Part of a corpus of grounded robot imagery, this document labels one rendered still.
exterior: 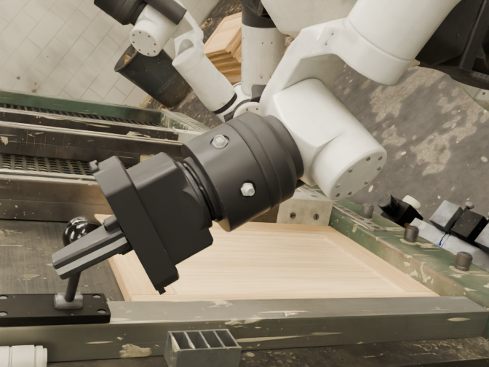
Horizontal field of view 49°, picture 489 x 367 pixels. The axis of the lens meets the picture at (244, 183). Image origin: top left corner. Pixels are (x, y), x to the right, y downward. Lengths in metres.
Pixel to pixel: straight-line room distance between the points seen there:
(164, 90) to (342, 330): 4.85
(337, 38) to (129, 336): 0.35
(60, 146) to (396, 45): 1.12
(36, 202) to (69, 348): 0.42
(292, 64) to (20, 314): 0.34
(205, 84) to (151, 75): 4.24
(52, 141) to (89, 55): 4.93
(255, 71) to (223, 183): 0.70
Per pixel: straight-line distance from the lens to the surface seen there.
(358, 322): 0.70
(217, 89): 1.13
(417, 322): 0.77
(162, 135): 1.73
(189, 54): 1.11
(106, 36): 6.43
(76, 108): 2.40
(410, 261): 0.96
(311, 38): 0.48
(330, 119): 0.48
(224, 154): 0.44
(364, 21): 0.44
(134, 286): 0.71
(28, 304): 0.58
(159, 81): 5.39
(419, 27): 0.44
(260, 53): 1.11
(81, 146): 1.45
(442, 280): 0.91
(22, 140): 1.44
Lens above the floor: 1.59
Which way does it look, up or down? 28 degrees down
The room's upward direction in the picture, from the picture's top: 50 degrees counter-clockwise
